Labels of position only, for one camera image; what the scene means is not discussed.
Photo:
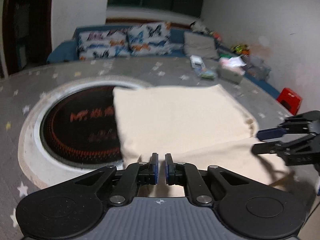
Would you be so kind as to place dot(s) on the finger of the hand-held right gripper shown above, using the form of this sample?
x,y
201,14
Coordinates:
x,y
265,148
271,133

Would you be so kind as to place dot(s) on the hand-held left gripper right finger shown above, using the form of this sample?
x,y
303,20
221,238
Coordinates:
x,y
168,167

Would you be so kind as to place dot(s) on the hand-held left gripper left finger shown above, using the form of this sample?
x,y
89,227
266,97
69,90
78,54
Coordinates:
x,y
155,167

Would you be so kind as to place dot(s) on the cream cloth garment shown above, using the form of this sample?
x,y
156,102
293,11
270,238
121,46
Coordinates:
x,y
180,120

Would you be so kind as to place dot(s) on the red plastic stool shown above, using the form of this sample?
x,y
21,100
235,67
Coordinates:
x,y
290,96

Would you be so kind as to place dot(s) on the clear plastic storage box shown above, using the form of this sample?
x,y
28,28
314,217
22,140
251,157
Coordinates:
x,y
257,67

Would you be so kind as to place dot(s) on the white box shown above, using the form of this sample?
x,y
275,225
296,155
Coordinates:
x,y
230,77

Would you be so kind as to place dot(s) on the pink and white plastic bag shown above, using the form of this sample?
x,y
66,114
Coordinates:
x,y
232,62

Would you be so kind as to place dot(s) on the colourful card stack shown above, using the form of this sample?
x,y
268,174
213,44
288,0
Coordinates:
x,y
206,73

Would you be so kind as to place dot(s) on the round black induction cooker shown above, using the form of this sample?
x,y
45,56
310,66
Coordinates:
x,y
75,130

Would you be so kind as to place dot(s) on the yellow and black toy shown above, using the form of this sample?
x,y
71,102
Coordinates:
x,y
240,48

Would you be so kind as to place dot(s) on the orange toy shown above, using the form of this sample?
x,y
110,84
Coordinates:
x,y
216,36

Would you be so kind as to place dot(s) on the grey pillow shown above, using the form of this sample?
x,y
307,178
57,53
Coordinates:
x,y
200,45

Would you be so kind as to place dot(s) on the butterfly print pillow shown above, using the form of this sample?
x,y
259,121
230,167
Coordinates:
x,y
150,40
100,45

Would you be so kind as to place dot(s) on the white plush toy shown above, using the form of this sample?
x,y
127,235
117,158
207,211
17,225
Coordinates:
x,y
198,26

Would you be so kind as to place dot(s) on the grey star-printed tablecloth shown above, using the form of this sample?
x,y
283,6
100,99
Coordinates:
x,y
15,155

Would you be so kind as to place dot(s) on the blue corner sofa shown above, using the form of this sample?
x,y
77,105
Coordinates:
x,y
62,52

